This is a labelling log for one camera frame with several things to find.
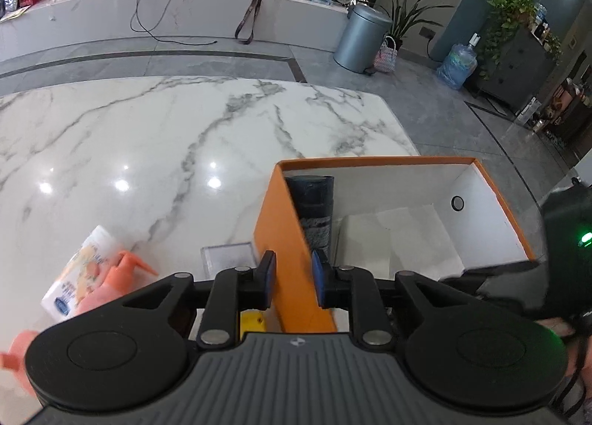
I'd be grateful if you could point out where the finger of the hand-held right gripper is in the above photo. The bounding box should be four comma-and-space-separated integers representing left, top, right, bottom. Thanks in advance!
441, 260, 544, 291

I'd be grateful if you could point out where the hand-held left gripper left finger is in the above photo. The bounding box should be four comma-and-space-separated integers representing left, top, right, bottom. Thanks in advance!
122, 250, 277, 351

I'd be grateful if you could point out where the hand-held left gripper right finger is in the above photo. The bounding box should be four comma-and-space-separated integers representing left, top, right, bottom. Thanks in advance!
311, 248, 468, 349

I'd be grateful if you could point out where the orange cardboard box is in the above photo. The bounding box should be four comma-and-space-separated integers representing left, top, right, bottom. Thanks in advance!
253, 155, 539, 333

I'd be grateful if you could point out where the white lotion tube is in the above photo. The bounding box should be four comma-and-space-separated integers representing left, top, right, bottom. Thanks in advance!
41, 225, 116, 326

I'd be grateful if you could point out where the person's right hand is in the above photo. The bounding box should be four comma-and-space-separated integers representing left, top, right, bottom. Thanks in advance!
534, 318, 592, 389

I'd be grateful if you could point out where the clear plastic case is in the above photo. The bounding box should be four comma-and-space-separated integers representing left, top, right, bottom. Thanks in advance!
201, 242, 255, 278

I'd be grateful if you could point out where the small yellow object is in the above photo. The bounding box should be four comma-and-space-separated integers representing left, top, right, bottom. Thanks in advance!
239, 311, 268, 332

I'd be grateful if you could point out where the black cylindrical bottle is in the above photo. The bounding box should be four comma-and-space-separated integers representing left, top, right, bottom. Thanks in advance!
284, 175, 334, 255

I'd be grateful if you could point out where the blue water jug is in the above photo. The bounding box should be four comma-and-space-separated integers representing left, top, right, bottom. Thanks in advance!
436, 34, 479, 90

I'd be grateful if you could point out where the grey metal trash can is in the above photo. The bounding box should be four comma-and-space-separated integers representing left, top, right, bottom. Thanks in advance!
333, 4, 393, 74

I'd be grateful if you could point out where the trailing green plant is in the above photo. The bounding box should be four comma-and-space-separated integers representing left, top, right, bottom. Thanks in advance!
476, 0, 562, 78

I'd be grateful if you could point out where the long-leaf potted plant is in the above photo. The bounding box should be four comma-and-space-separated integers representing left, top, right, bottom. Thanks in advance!
379, 0, 456, 52

